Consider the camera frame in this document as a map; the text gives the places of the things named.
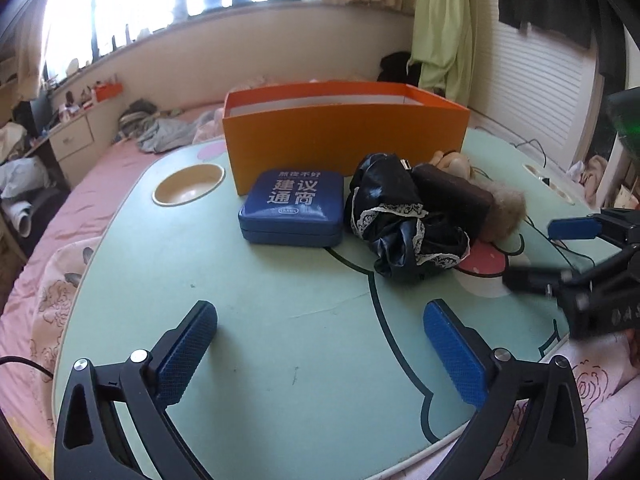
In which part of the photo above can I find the grey clothing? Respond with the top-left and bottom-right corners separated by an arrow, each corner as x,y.
117,99 -> 223,155

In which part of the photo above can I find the blue tin box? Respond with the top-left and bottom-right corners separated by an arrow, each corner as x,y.
237,167 -> 346,248

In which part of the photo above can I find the pink bed sheet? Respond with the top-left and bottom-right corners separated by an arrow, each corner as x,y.
0,102 -> 640,480

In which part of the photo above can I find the white drawer cabinet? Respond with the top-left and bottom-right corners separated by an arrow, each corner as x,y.
47,110 -> 98,176

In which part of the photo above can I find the black lace fabric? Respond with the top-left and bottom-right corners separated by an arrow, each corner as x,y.
347,152 -> 473,283

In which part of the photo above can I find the dark brown case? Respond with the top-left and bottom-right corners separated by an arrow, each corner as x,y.
412,162 -> 496,236

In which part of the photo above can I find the black cable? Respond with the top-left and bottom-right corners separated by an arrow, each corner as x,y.
0,356 -> 55,380

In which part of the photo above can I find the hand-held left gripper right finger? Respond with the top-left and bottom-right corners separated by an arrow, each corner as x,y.
422,299 -> 591,480

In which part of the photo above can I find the light green curtain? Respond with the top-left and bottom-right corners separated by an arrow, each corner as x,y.
407,0 -> 478,103

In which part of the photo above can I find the pale laundry pile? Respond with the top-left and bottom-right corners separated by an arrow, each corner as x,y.
0,157 -> 53,201

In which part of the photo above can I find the mint green cartoon desktop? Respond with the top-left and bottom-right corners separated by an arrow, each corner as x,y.
52,127 -> 596,480

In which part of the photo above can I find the floral pink blanket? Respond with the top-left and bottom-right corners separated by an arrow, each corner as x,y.
27,242 -> 640,480

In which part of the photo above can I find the black monitor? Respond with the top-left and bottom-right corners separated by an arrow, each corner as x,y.
29,94 -> 55,136

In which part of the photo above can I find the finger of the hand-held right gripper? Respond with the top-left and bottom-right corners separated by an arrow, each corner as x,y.
547,210 -> 640,248
502,265 -> 593,302

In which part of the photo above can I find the brown fur pompom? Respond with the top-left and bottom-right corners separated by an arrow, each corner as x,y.
480,182 -> 528,243

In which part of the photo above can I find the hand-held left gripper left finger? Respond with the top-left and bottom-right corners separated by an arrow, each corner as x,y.
52,300 -> 218,480

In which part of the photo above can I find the black clothing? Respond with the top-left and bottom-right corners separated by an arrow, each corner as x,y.
377,51 -> 416,83

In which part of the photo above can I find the plush doll keychain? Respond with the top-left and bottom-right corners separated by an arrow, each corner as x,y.
432,149 -> 473,181

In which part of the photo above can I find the orange cardboard box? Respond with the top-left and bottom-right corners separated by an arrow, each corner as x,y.
221,80 -> 471,197

